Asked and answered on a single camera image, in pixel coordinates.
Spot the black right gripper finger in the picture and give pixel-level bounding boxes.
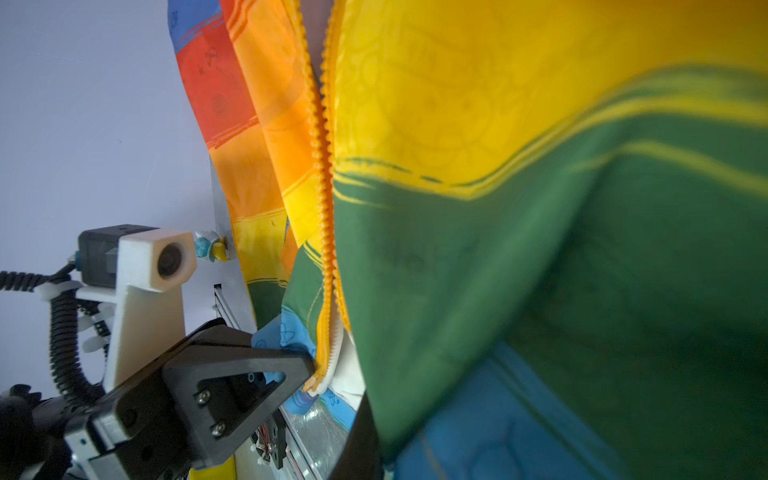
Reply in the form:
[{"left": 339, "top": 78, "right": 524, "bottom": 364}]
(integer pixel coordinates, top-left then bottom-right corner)
[{"left": 329, "top": 394, "right": 384, "bottom": 480}]

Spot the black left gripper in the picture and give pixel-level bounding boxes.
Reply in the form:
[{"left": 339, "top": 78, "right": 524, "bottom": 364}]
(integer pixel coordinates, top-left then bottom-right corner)
[{"left": 1, "top": 320, "right": 314, "bottom": 479}]

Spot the multicolour patchwork jacket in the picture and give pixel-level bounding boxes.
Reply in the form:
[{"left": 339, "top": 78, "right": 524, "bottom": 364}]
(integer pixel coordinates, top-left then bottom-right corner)
[{"left": 167, "top": 1, "right": 767, "bottom": 479}]

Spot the white teal small toy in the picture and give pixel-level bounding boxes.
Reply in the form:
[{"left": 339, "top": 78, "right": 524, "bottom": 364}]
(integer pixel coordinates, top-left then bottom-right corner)
[{"left": 194, "top": 231, "right": 229, "bottom": 262}]

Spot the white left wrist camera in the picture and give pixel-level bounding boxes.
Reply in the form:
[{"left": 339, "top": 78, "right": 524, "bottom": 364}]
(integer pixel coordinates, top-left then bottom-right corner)
[{"left": 76, "top": 229, "right": 197, "bottom": 392}]

